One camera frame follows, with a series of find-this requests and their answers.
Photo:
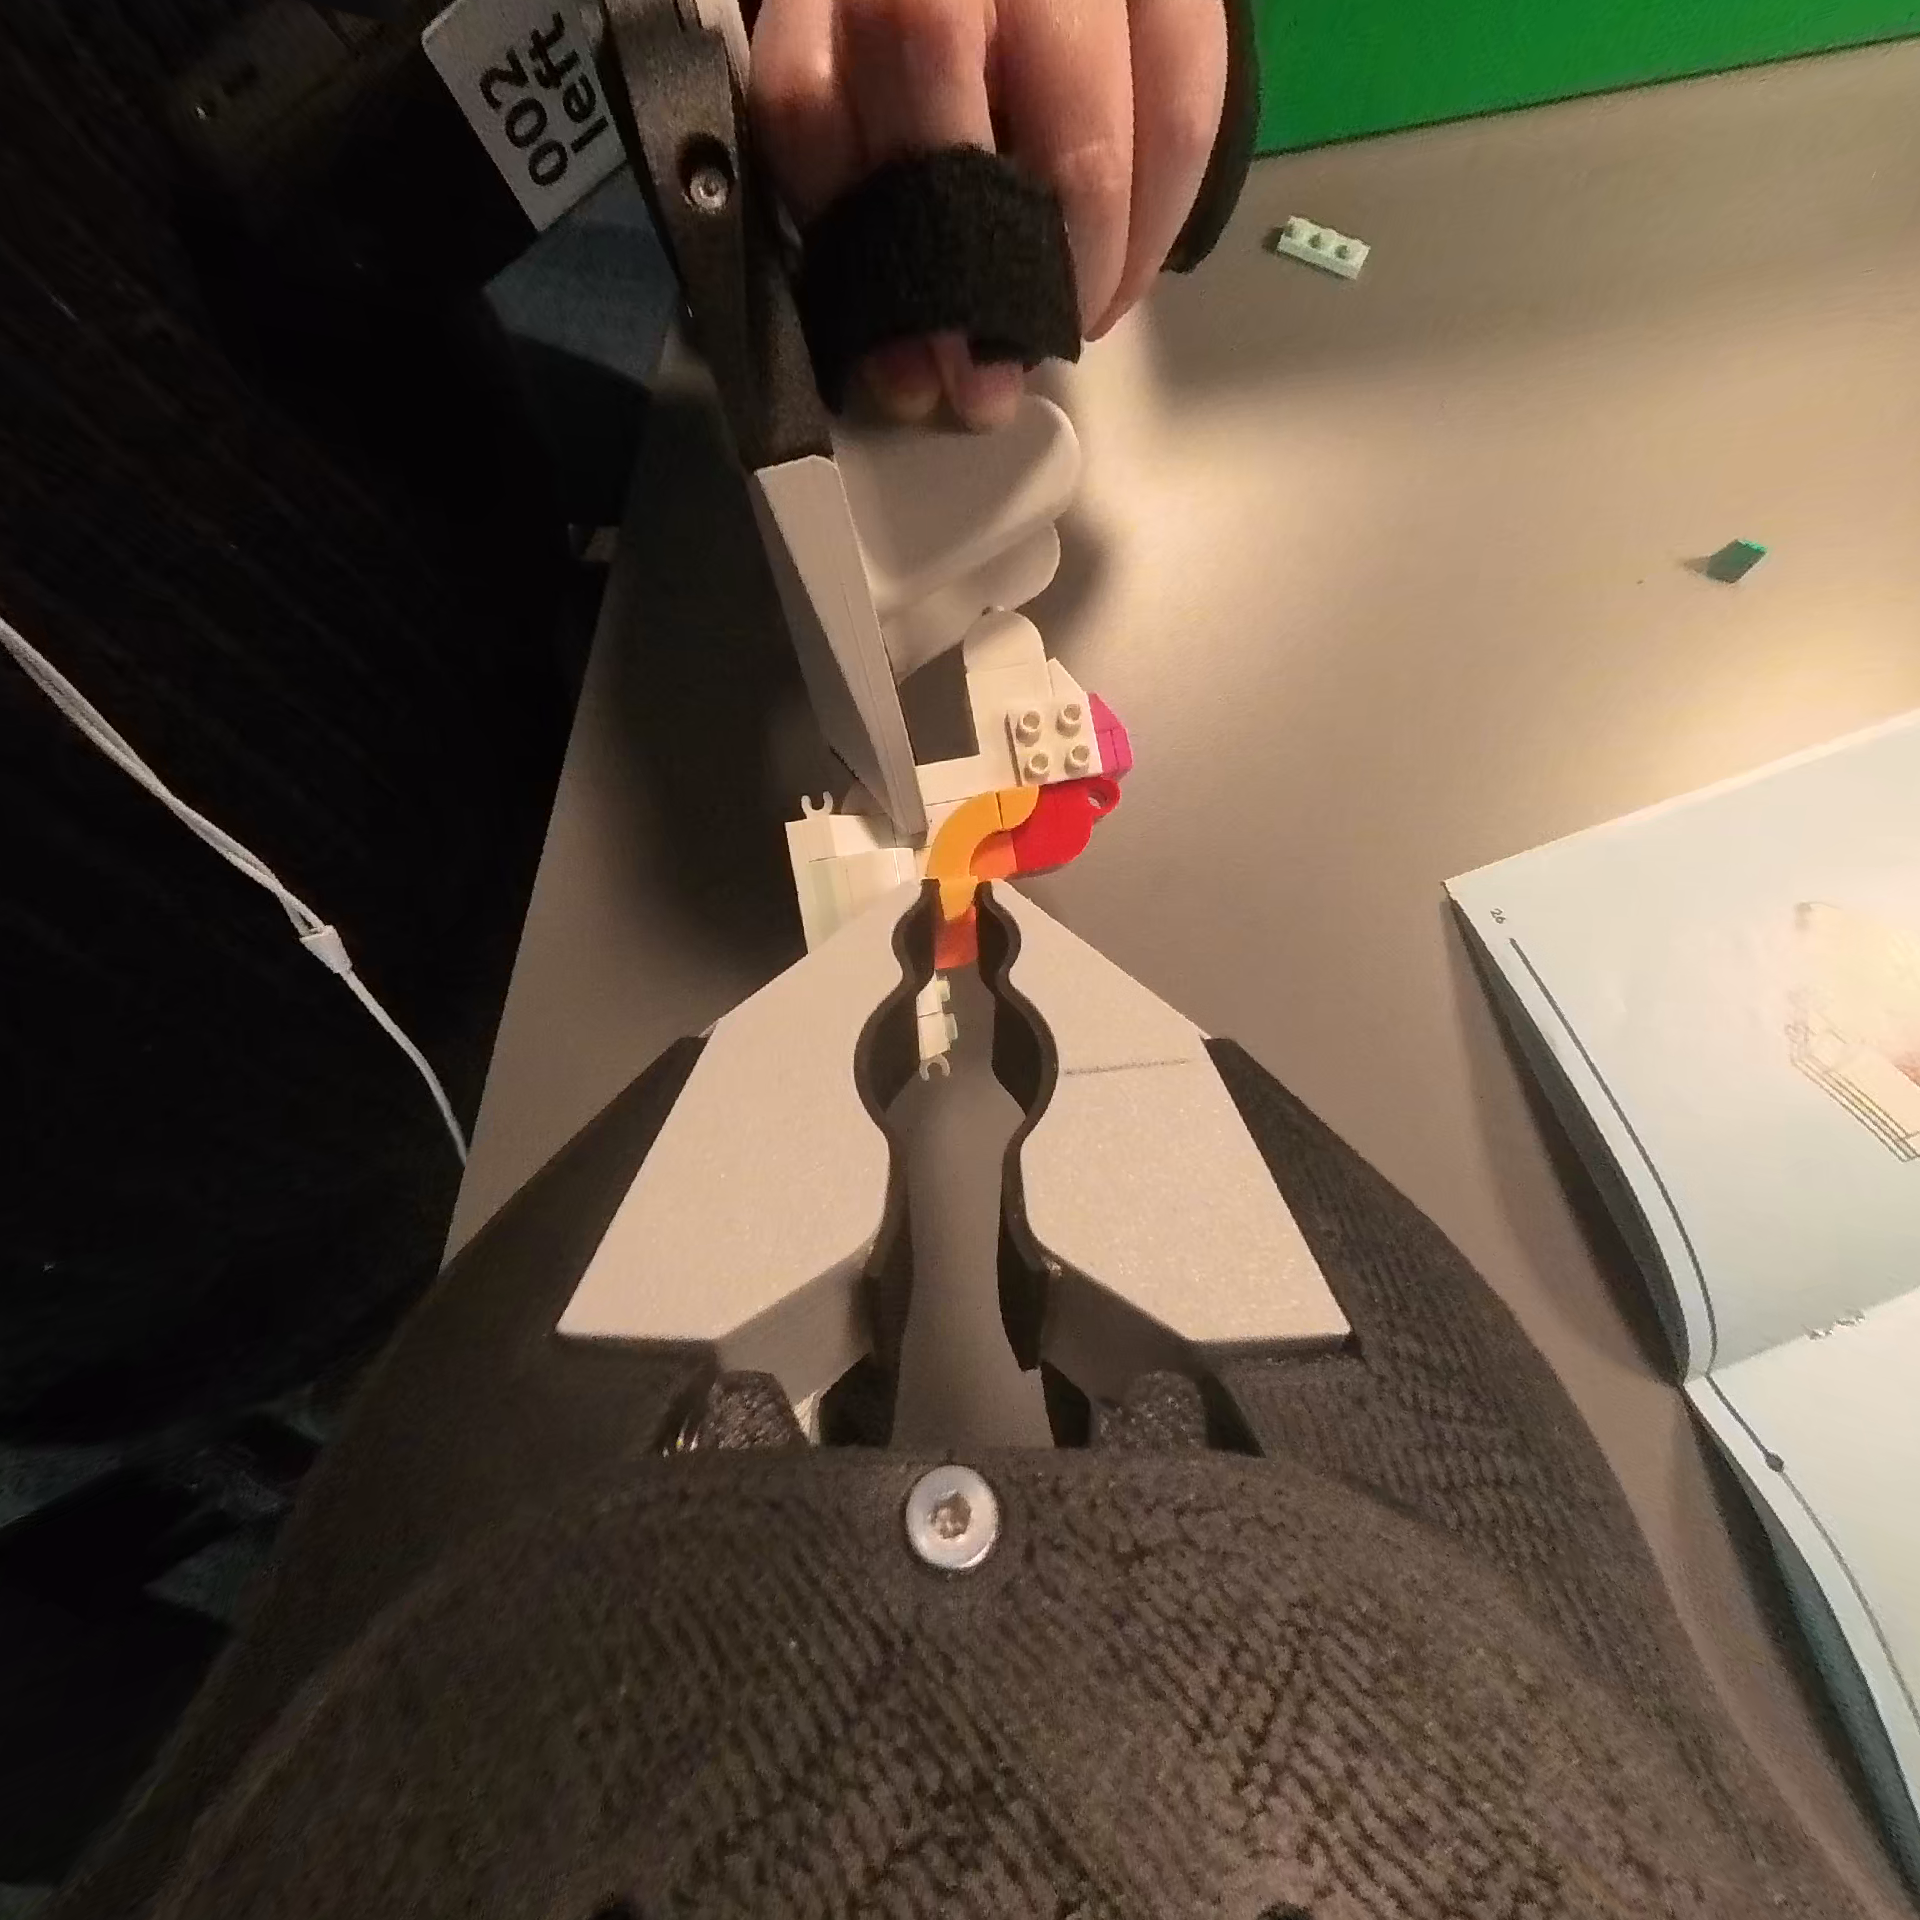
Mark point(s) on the person's left hand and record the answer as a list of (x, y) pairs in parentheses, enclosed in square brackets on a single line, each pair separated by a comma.
[(1081, 106)]

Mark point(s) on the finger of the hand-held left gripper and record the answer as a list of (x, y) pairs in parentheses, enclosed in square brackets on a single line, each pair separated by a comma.
[(850, 646)]

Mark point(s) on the light green lego plate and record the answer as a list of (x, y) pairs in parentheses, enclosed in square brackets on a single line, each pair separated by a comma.
[(1324, 247)]

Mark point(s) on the green board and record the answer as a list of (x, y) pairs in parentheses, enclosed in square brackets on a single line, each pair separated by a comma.
[(1577, 60)]

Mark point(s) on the dark green lego tile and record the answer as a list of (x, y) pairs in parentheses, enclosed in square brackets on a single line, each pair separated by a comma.
[(1741, 562)]

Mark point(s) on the lego instruction booklet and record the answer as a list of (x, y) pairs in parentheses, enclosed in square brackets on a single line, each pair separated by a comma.
[(1770, 1051)]

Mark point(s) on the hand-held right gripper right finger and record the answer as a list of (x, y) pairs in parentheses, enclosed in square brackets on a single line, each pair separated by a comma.
[(1172, 1186)]

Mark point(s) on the person's black sweater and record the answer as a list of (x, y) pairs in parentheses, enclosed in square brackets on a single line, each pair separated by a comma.
[(225, 601)]

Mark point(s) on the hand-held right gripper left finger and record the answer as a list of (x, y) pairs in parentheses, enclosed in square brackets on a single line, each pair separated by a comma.
[(721, 1186)]

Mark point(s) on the white lego model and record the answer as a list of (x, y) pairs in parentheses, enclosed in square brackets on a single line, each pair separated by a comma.
[(990, 721)]

